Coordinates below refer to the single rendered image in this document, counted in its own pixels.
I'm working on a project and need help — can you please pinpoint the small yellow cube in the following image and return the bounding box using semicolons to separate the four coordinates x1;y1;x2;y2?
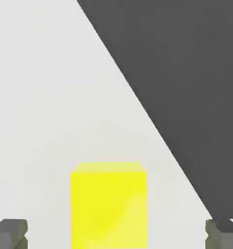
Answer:
70;161;148;249

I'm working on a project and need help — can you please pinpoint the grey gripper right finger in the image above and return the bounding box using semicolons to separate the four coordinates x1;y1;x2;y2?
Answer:
205;218;233;249

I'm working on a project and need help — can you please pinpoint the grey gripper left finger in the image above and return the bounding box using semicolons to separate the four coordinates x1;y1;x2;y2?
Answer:
0;218;29;249

